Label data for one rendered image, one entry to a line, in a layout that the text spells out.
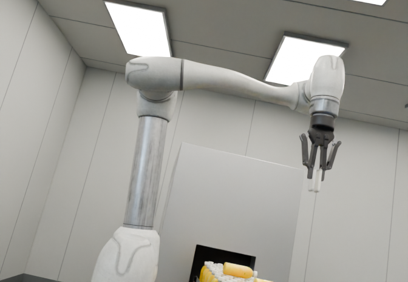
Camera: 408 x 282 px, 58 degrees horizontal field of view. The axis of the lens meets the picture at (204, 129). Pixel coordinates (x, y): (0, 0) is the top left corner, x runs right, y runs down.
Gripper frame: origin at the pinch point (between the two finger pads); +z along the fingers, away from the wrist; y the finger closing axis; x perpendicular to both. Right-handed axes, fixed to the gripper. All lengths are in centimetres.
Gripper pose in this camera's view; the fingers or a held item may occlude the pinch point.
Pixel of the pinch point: (315, 180)
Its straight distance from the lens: 119.3
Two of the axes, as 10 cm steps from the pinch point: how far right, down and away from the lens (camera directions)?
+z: -1.9, 9.5, -2.3
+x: 0.8, -2.2, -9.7
